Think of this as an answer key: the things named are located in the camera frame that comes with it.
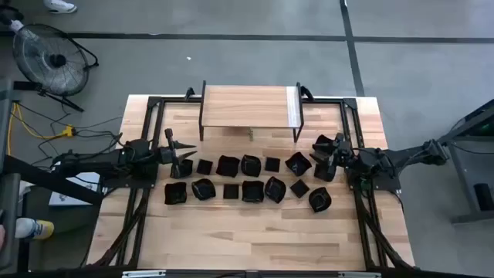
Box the silver metal bracket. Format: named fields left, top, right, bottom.
left=337, top=271, right=382, bottom=278
left=121, top=270, right=167, bottom=278

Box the yellow power cable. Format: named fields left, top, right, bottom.
left=6, top=102, right=77, bottom=155

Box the black floor fan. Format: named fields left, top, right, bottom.
left=11, top=22, right=100, bottom=114

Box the black diagonal support beam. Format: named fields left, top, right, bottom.
left=0, top=154, right=105, bottom=206

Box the person's leg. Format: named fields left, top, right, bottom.
left=0, top=4, right=25, bottom=25

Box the wooden shelf with black legs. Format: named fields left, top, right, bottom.
left=198, top=80, right=306, bottom=144

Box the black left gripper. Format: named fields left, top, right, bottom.
left=157, top=128, right=198, bottom=179

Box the gray metal cart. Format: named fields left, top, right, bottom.
left=438, top=98, right=494, bottom=225

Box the thin black floor cable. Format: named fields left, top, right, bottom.
left=15, top=102, right=125, bottom=171

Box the black wavy square plate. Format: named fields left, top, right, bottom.
left=215, top=154, right=242, bottom=179
left=164, top=181, right=188, bottom=206

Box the black box on cart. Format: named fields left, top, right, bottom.
left=473, top=182, right=494, bottom=212

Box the black leaf shaped plate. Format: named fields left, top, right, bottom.
left=308, top=186, right=333, bottom=214
left=264, top=175, right=288, bottom=205

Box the black aluminium table frame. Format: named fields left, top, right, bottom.
left=86, top=86, right=416, bottom=271

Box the gray side desk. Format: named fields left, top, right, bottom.
left=0, top=76, right=22, bottom=271

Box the white printed box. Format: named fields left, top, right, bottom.
left=48, top=161, right=103, bottom=208

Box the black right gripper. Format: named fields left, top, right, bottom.
left=310, top=133, right=354, bottom=181

